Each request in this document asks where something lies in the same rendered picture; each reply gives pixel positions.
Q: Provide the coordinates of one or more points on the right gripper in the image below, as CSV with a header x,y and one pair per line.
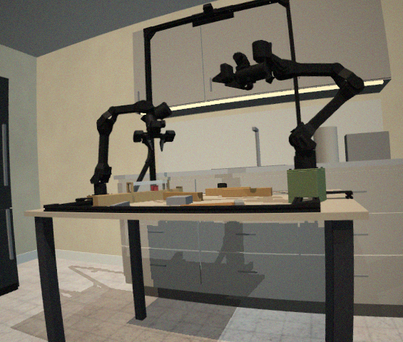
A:
x,y
146,138

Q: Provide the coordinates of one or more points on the brown clipboard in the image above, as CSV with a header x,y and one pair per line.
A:
x,y
236,202

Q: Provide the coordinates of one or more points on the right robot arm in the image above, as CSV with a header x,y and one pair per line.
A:
x,y
104,126

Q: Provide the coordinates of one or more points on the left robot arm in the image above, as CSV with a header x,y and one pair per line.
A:
x,y
349,84

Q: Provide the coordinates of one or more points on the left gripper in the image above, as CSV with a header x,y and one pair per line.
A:
x,y
239,79

